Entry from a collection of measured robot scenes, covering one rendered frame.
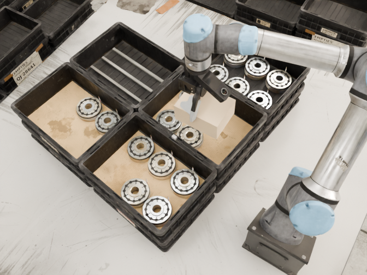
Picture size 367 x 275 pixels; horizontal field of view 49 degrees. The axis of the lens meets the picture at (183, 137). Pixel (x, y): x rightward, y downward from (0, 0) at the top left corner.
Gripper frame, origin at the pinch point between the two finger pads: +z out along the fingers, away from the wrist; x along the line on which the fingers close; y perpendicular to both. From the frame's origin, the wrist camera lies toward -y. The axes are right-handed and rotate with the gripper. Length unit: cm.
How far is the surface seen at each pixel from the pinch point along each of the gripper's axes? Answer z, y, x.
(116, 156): 26.5, 26.9, 20.6
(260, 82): 27.0, -4.2, -39.3
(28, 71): 69, 127, -13
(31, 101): 21, 69, 20
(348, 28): 51, -22, -115
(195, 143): 23.8, 3.3, 1.6
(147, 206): 23.6, 4.4, 31.9
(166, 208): 23.4, -1.8, 29.2
